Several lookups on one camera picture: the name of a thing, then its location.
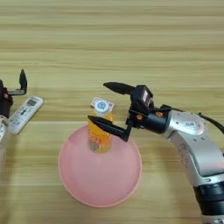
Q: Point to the pink round plate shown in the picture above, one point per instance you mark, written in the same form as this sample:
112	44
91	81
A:
100	178

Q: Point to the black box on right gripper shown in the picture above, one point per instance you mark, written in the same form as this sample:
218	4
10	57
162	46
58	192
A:
143	97

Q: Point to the white red card box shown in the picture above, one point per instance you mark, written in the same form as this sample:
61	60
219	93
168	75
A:
94	102

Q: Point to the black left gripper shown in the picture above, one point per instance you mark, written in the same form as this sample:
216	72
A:
5	102

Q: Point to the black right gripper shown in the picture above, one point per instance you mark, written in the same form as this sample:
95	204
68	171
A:
151	121

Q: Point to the white remote control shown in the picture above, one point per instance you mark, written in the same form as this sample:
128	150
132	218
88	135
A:
24	114

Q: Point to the orange juice bottle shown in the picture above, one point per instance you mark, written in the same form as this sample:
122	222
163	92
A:
99	137

